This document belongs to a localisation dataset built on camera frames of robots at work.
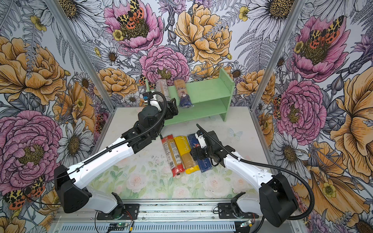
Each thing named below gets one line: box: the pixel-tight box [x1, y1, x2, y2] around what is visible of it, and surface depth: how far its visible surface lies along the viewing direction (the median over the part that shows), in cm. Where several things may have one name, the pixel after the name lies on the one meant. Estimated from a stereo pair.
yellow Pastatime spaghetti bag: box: [173, 135, 200, 175], surface depth 93 cm
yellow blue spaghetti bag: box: [173, 77, 194, 109], surface depth 88 cm
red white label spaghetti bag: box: [160, 133, 186, 178], surface depth 93 cm
